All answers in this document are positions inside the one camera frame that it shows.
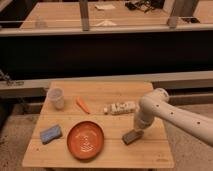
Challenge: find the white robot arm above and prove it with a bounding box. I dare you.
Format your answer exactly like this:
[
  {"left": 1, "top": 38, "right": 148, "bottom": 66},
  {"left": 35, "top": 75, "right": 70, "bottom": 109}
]
[{"left": 134, "top": 88, "right": 213, "bottom": 147}]

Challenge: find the white toy truck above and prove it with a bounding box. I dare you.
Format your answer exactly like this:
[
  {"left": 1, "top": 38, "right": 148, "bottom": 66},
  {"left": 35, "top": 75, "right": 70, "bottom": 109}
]
[{"left": 103, "top": 101, "right": 136, "bottom": 115}]

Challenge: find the orange carrot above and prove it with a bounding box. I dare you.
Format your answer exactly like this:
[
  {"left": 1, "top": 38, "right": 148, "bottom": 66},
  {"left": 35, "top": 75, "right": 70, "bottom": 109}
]
[{"left": 76, "top": 97, "right": 90, "bottom": 114}]

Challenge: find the orange round plate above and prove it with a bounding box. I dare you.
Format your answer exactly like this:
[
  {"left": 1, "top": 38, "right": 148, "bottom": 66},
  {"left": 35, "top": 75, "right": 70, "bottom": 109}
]
[{"left": 67, "top": 121, "right": 104, "bottom": 160}]

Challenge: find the white folded paper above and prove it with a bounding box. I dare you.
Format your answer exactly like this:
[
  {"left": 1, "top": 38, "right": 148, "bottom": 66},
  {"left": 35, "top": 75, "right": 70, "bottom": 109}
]
[{"left": 95, "top": 20, "right": 117, "bottom": 27}]

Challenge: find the blue sponge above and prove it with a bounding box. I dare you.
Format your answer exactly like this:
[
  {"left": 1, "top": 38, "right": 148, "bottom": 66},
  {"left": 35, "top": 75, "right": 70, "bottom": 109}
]
[{"left": 40, "top": 125, "right": 62, "bottom": 144}]

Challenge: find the white paper sheet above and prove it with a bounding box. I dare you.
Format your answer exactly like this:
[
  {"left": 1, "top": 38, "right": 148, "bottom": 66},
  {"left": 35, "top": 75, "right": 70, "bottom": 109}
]
[{"left": 95, "top": 4, "right": 116, "bottom": 10}]

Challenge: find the grey metal post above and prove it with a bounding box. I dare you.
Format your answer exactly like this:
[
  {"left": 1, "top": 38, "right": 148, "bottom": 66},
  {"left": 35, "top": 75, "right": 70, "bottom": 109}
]
[
  {"left": 79, "top": 0, "right": 90, "bottom": 31},
  {"left": 166, "top": 0, "right": 190, "bottom": 29}
]

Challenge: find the black cable bundle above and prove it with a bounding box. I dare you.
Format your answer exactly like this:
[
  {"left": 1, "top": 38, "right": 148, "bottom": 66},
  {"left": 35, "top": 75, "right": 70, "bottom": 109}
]
[{"left": 124, "top": 0, "right": 165, "bottom": 13}]

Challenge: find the grey metal post right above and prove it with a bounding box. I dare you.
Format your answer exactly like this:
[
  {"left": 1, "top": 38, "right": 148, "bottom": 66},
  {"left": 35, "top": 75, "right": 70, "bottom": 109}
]
[{"left": 166, "top": 0, "right": 190, "bottom": 29}]

